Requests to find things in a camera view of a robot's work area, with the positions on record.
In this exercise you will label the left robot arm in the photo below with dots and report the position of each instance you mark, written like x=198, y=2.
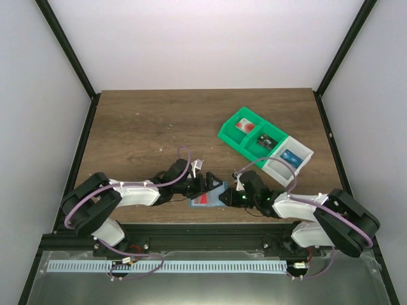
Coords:
x=88, y=208

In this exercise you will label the blue card in bin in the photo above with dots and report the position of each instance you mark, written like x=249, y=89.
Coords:
x=291, y=158

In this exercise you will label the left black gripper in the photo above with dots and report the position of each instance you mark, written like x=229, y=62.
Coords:
x=198, y=186

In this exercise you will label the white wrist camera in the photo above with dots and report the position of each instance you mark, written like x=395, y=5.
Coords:
x=238, y=184
x=196, y=166

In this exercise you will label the blue card holder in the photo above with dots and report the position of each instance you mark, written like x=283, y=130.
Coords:
x=211, y=198

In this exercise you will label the metal base plate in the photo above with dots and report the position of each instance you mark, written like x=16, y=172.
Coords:
x=335, y=279

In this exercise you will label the green bin middle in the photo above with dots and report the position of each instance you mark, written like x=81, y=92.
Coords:
x=252, y=151

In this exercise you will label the black frame post left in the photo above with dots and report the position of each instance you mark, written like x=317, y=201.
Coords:
x=55, y=26

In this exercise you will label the black frame post right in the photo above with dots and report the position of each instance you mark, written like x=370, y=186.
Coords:
x=352, y=33

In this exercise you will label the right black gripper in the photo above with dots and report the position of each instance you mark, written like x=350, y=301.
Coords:
x=234, y=197

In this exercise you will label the black frame post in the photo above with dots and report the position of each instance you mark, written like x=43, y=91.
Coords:
x=55, y=26
x=352, y=33

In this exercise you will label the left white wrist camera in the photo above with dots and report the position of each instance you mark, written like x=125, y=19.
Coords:
x=196, y=166

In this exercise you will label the red white card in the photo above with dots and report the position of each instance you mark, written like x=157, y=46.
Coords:
x=245, y=125
x=200, y=201

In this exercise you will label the white slotted cable duct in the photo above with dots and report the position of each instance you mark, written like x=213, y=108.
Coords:
x=257, y=267

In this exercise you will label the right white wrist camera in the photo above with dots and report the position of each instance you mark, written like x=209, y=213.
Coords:
x=238, y=184

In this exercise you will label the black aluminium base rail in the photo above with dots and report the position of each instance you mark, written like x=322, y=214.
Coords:
x=271, y=237

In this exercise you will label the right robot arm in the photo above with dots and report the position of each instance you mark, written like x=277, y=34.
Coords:
x=334, y=220

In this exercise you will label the green bin far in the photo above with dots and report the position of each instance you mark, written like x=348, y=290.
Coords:
x=233, y=135

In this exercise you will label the white bin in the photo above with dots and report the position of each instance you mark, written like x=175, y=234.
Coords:
x=280, y=172

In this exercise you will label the black card in bin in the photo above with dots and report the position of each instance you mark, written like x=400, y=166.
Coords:
x=266, y=141

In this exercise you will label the green bin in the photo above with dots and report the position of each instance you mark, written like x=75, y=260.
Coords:
x=233, y=135
x=252, y=151

